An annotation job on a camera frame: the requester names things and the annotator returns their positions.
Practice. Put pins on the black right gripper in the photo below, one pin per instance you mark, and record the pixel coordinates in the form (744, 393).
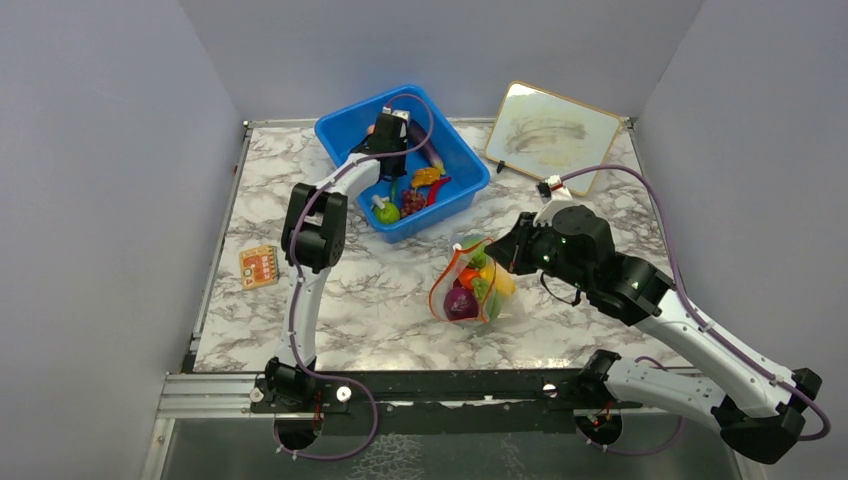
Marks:
(512, 248)

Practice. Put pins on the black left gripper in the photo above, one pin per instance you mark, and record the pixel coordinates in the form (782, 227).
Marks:
(397, 170)

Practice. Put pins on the green artichoke toy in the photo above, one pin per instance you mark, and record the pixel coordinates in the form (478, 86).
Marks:
(476, 256)

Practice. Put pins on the green cabbage toy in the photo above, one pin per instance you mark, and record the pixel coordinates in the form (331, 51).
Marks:
(489, 301)

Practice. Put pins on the orange carrot toy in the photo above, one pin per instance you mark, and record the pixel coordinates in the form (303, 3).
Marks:
(468, 276)

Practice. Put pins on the clear zip bag orange zipper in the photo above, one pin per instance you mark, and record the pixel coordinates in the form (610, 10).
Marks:
(448, 279)

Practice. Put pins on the purple onion toy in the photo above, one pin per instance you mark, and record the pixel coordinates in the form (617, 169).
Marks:
(460, 304)

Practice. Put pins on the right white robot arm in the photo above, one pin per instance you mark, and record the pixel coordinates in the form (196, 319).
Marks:
(754, 404)

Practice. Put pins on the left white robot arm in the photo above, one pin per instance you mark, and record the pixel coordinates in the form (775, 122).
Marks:
(313, 240)

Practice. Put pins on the purple eggplant toy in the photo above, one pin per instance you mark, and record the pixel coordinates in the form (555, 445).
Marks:
(415, 135)

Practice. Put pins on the small orange pepper toy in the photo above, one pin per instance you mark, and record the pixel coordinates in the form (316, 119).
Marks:
(425, 177)

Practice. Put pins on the white mushroom toy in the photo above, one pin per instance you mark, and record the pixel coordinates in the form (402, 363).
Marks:
(379, 202)

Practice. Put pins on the blue plastic bin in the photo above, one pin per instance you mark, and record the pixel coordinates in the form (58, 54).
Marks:
(341, 130)

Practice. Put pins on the red grapes toy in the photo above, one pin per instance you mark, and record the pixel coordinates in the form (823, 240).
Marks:
(412, 201)

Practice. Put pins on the red chili toy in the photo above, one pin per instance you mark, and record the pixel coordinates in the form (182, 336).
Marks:
(434, 188)

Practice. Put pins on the green lime toy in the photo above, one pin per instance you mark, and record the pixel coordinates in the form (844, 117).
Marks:
(386, 213)

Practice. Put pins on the gold framed whiteboard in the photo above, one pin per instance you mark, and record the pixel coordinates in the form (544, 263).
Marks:
(540, 134)

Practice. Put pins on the orange card tile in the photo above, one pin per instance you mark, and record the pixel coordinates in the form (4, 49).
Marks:
(259, 267)

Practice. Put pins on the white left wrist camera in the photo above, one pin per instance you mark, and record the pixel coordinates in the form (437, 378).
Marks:
(400, 114)

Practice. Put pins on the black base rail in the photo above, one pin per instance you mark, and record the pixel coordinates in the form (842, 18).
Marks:
(433, 402)

